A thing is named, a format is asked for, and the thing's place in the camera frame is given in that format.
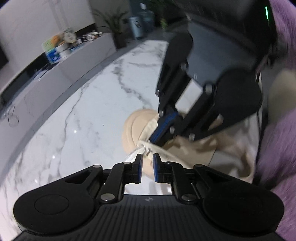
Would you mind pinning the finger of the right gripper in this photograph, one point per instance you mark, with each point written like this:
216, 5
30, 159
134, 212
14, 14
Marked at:
193, 126
173, 81

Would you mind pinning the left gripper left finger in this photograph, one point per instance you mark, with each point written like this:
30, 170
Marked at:
121, 174

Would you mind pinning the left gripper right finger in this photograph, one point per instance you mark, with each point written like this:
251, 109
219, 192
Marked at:
174, 174

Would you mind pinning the white shoelace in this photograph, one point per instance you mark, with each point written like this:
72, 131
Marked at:
138, 152

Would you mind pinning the beige canvas shoe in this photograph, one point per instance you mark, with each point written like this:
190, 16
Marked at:
232, 151

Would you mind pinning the grey pedal trash bin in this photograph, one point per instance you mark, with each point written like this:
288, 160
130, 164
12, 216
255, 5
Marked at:
136, 27

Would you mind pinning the water bottle jug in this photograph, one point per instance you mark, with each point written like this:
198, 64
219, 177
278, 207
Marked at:
148, 20

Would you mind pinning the potted green plant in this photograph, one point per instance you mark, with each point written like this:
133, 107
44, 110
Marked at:
113, 21

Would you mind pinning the cow pattern toys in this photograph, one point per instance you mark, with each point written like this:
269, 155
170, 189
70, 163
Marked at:
89, 37

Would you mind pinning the purple fluffy garment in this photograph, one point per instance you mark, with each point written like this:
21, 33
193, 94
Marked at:
275, 169

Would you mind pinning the teddy bear plush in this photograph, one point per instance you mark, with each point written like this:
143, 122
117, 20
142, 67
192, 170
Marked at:
55, 40

